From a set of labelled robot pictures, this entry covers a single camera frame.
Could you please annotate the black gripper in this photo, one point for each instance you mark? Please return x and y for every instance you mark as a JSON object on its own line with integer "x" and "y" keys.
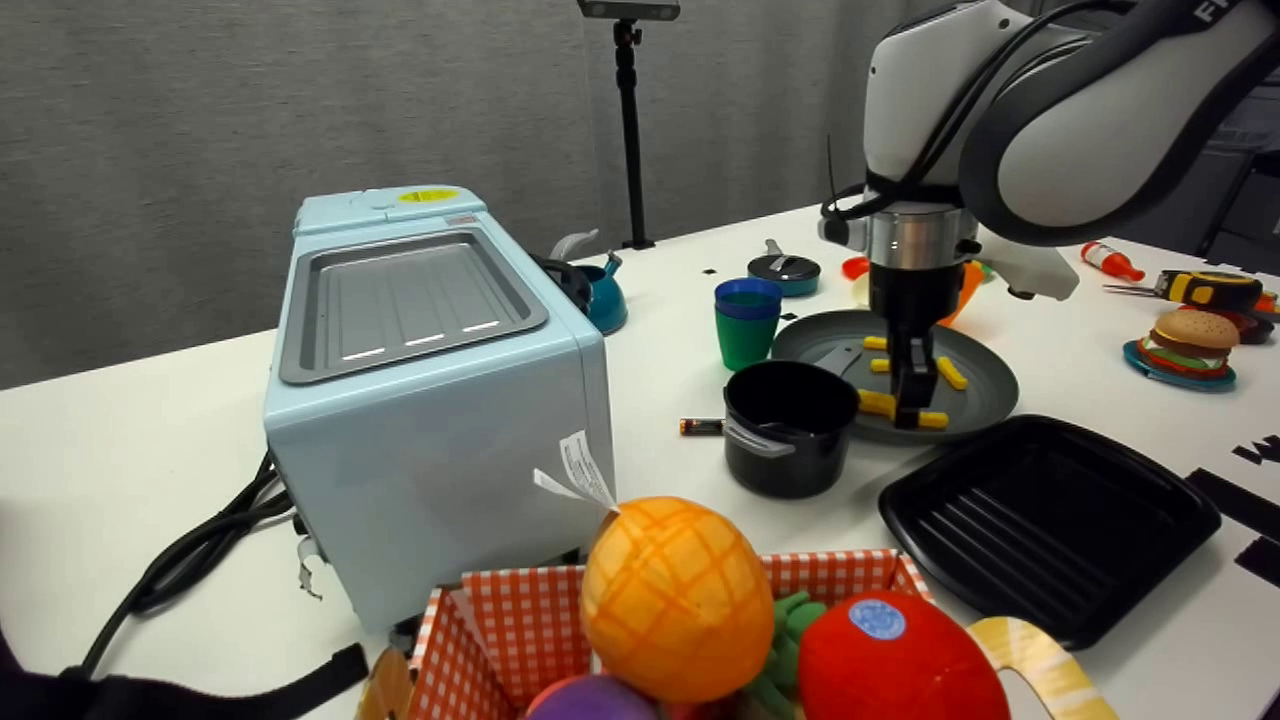
{"x": 916, "y": 303}

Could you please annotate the yellow potato chip stick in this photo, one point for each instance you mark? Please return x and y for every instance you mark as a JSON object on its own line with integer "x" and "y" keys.
{"x": 873, "y": 396}
{"x": 951, "y": 375}
{"x": 873, "y": 340}
{"x": 932, "y": 420}
{"x": 878, "y": 411}
{"x": 878, "y": 364}

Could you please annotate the orange plastic cup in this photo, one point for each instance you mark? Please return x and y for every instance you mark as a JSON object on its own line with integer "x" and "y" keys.
{"x": 968, "y": 288}

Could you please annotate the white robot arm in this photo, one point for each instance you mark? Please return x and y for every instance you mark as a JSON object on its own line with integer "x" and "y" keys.
{"x": 932, "y": 80}

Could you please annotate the grey plate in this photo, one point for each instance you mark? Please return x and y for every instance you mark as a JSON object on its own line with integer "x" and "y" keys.
{"x": 826, "y": 347}

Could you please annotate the red plastic plate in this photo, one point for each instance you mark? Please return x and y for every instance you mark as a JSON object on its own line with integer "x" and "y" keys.
{"x": 853, "y": 266}

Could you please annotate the green plastic cup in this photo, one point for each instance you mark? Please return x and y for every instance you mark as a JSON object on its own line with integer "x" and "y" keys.
{"x": 744, "y": 347}

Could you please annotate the blue plastic cup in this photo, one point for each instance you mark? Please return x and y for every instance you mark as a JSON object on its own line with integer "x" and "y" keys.
{"x": 748, "y": 303}

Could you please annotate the small teal plate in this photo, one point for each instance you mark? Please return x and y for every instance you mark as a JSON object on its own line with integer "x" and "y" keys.
{"x": 1172, "y": 380}

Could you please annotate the black ridged grill tray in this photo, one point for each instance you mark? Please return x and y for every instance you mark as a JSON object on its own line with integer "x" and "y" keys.
{"x": 1052, "y": 527}

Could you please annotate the small black brown block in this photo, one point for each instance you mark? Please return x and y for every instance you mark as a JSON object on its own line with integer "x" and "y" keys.
{"x": 701, "y": 429}

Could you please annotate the red toy ketchup bottle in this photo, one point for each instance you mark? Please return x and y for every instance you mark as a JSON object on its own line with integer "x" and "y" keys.
{"x": 1108, "y": 260}

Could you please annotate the toy burger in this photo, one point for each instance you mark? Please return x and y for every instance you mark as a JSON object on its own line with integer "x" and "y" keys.
{"x": 1190, "y": 335}

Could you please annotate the green plush vegetable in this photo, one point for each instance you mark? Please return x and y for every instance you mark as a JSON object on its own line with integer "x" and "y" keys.
{"x": 793, "y": 643}

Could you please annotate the red plush apple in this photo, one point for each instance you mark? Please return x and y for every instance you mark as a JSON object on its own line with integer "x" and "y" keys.
{"x": 894, "y": 675}

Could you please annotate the cream yellow striped plush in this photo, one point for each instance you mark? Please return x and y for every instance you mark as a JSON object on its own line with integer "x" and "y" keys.
{"x": 1045, "y": 662}

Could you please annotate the teal toy kettle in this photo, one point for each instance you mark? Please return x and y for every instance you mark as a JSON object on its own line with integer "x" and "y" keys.
{"x": 602, "y": 303}

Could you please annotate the orange plush fruit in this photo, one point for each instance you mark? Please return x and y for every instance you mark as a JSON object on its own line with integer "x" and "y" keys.
{"x": 675, "y": 603}

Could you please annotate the clear plastic tag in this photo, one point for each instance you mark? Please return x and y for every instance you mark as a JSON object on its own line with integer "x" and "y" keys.
{"x": 583, "y": 467}

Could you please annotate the small black tape pieces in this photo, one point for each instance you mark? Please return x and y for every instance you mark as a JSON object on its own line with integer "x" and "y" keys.
{"x": 1262, "y": 449}

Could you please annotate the black tape strip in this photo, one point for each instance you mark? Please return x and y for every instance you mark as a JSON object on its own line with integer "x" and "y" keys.
{"x": 1262, "y": 563}

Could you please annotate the purple plush fruit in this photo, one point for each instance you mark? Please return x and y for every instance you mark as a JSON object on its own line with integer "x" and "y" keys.
{"x": 593, "y": 700}

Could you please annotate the red checkered basket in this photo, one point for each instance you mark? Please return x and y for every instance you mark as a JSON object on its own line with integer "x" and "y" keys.
{"x": 500, "y": 626}

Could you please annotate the light blue toaster oven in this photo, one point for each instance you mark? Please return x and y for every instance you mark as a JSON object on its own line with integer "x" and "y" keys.
{"x": 425, "y": 440}

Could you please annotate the grey curtain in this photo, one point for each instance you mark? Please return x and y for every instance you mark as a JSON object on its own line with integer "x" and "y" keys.
{"x": 335, "y": 105}

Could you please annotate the black fabric bag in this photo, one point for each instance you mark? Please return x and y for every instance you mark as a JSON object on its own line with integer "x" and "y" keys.
{"x": 135, "y": 698}

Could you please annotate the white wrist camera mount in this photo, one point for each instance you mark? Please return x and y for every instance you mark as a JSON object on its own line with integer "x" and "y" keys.
{"x": 1034, "y": 269}

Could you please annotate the black camera stand pole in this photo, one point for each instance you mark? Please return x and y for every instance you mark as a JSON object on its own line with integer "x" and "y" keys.
{"x": 629, "y": 132}

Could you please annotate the black bar camera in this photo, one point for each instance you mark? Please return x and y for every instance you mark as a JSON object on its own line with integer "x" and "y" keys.
{"x": 624, "y": 9}

